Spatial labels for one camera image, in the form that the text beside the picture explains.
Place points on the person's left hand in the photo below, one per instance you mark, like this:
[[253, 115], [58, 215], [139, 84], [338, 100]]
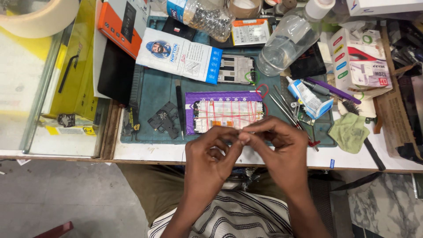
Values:
[[205, 165]]

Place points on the person's right hand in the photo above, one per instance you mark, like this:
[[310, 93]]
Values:
[[286, 158]]

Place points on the small green circuit board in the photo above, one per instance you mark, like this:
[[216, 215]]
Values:
[[305, 117]]

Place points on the metal tweezers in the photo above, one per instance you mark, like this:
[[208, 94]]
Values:
[[284, 109], [289, 104]]

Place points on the purple bubble envelope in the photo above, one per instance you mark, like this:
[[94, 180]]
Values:
[[189, 114]]

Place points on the phone screen with red bands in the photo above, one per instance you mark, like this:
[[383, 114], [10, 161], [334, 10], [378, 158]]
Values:
[[228, 115]]

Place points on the olive trousers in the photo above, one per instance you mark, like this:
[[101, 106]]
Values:
[[155, 191]]

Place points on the striped white shirt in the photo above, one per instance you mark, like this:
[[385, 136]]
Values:
[[238, 215]]

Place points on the black plastic phone part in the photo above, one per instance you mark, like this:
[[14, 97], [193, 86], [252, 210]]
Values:
[[164, 119]]

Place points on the black tweezers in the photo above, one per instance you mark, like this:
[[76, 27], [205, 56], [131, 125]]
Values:
[[179, 105]]

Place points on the white blue glue tube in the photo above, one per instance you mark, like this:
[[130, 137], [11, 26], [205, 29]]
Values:
[[309, 97]]

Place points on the green cloth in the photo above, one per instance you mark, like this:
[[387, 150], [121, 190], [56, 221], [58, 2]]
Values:
[[348, 132]]

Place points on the red rubber band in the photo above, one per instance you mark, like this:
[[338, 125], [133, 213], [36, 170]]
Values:
[[257, 92]]

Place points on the grey screwdriver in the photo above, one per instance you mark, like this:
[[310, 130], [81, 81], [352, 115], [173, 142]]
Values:
[[317, 87]]

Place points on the purple plastic pry tool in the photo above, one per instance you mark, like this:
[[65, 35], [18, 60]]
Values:
[[333, 91]]

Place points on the teal repair mat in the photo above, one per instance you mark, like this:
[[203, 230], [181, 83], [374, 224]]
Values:
[[158, 92]]

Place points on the black brush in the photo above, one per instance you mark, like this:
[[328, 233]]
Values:
[[373, 152]]

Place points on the green rubber band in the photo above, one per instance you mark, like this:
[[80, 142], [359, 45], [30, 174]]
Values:
[[246, 79]]

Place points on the black textured pouch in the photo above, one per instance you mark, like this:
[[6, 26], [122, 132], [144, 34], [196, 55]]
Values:
[[307, 62]]

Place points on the white pouch with blue label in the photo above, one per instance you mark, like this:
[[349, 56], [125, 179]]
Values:
[[180, 54]]

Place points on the clear bottle with white cap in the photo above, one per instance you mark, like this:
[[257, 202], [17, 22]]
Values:
[[287, 39]]

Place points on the white charger box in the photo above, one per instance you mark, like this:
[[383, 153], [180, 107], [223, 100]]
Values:
[[360, 62]]

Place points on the black flat panel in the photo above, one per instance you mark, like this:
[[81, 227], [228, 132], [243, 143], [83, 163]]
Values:
[[115, 72]]

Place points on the phone battery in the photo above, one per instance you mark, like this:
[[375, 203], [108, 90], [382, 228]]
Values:
[[251, 32]]

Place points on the black phone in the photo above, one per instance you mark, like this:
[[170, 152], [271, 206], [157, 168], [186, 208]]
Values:
[[178, 28]]

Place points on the crushed clear plastic bottle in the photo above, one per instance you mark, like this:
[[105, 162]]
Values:
[[208, 18]]

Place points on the brown tape roll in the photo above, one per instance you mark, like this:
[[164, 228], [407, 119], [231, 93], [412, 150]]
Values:
[[244, 8]]

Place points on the yellow box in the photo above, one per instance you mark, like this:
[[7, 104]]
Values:
[[79, 72]]

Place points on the heap of black parts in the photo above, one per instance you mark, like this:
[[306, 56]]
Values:
[[405, 49]]

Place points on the red stool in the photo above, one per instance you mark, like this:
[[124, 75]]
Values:
[[56, 230]]

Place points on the orange and black box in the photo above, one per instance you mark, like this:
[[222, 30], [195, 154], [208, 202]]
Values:
[[122, 23]]

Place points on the white cardboard box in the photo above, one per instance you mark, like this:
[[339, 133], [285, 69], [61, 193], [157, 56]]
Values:
[[380, 6]]

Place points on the glass display case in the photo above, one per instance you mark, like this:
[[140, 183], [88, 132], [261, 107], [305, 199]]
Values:
[[29, 99]]

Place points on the beige masking tape roll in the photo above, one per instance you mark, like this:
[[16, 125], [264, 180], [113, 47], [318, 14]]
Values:
[[36, 18]]

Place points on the silver phone middle frame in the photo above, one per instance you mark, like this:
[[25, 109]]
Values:
[[234, 67]]

